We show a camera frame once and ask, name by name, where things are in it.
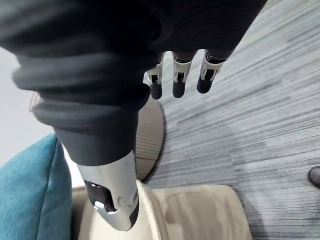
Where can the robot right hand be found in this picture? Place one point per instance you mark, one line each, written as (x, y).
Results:
(82, 62)

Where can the teal velvet cushion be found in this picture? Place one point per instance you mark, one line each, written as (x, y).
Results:
(27, 190)

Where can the dark robot foot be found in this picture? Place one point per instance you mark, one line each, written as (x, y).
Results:
(315, 176)

